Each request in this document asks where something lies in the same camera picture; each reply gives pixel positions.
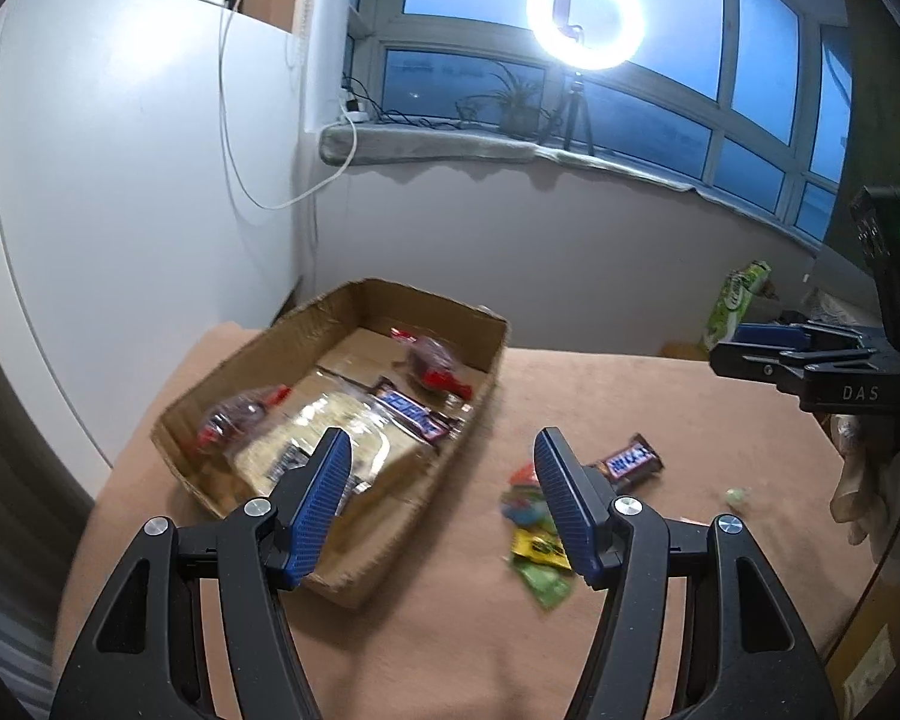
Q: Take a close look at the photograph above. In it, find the Snickers bar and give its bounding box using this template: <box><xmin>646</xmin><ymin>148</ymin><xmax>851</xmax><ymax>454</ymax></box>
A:
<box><xmin>370</xmin><ymin>377</ymin><xmax>458</xmax><ymax>445</ymax></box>
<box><xmin>595</xmin><ymin>434</ymin><xmax>663</xmax><ymax>494</ymax></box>

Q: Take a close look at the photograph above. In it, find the green snack packet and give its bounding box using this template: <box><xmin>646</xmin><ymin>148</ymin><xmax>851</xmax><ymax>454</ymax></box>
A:
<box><xmin>514</xmin><ymin>561</ymin><xmax>572</xmax><ymax>611</ymax></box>

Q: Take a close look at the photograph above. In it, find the cracker pack clear wrapper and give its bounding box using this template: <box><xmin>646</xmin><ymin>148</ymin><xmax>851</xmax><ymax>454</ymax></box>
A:
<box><xmin>229</xmin><ymin>392</ymin><xmax>414</xmax><ymax>497</ymax></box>

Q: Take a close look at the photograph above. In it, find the yellow snack packet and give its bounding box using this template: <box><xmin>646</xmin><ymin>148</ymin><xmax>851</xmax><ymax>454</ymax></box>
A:
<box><xmin>510</xmin><ymin>527</ymin><xmax>572</xmax><ymax>572</ymax></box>

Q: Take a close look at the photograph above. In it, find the red jelly cup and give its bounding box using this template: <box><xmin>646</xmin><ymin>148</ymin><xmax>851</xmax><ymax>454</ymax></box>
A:
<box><xmin>500</xmin><ymin>463</ymin><xmax>556</xmax><ymax>533</ymax></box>

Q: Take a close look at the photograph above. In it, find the red-end clear snack bag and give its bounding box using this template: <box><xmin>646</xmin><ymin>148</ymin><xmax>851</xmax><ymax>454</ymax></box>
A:
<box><xmin>390</xmin><ymin>328</ymin><xmax>473</xmax><ymax>401</ymax></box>

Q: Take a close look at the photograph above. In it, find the white gloved right hand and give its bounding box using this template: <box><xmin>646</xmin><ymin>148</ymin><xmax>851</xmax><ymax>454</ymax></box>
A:
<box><xmin>829</xmin><ymin>415</ymin><xmax>899</xmax><ymax>559</ymax></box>

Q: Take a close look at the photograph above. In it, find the green white paper bag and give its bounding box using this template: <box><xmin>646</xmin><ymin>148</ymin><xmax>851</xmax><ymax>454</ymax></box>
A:
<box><xmin>701</xmin><ymin>260</ymin><xmax>772</xmax><ymax>353</ymax></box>

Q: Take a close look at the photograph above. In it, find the brown cardboard box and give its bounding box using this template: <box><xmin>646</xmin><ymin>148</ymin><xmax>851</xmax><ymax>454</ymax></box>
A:
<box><xmin>151</xmin><ymin>280</ymin><xmax>509</xmax><ymax>610</ymax></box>

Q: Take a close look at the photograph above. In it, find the black tripod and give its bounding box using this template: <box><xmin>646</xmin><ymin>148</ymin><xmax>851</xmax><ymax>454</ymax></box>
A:
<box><xmin>559</xmin><ymin>70</ymin><xmax>595</xmax><ymax>156</ymax></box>

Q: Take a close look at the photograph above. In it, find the potted plant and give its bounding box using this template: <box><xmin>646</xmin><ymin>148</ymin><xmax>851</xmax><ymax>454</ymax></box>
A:
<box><xmin>455</xmin><ymin>62</ymin><xmax>551</xmax><ymax>140</ymax></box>

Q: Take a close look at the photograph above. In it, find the grey sill cloth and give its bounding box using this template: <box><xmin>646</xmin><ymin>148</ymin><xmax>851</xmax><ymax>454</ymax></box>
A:
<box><xmin>318</xmin><ymin>122</ymin><xmax>823</xmax><ymax>254</ymax></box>

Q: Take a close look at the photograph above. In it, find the power strip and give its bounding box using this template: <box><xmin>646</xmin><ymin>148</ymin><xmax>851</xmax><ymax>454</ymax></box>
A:
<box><xmin>340</xmin><ymin>88</ymin><xmax>375</xmax><ymax>124</ymax></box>

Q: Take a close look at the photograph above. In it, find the white ring light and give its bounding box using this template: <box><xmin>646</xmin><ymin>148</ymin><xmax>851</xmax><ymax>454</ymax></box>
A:
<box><xmin>526</xmin><ymin>0</ymin><xmax>647</xmax><ymax>71</ymax></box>

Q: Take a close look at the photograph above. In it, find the white cable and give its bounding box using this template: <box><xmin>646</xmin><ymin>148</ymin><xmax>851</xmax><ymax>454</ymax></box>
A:
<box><xmin>215</xmin><ymin>0</ymin><xmax>359</xmax><ymax>212</ymax></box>

